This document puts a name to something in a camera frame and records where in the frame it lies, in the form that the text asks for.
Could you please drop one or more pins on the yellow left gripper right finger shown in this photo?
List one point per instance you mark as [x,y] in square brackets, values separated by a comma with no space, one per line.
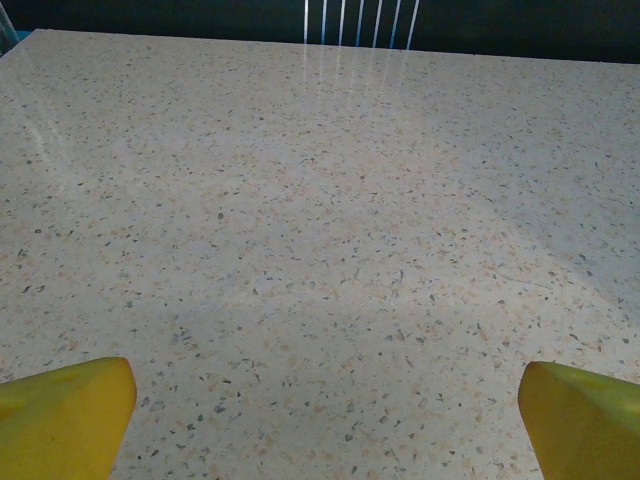
[585,430]

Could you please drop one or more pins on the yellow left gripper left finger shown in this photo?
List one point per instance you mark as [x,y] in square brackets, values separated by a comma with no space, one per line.
[60,425]

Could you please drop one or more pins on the aluminium frame post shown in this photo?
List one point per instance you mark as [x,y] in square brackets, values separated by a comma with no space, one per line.
[4,25]

